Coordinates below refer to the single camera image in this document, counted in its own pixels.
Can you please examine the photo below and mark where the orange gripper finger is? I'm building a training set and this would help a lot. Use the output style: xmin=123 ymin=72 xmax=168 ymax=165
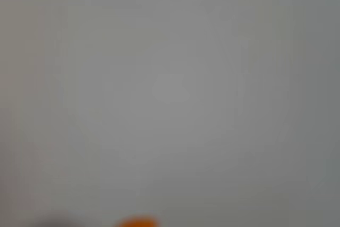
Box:
xmin=113 ymin=215 xmax=160 ymax=227

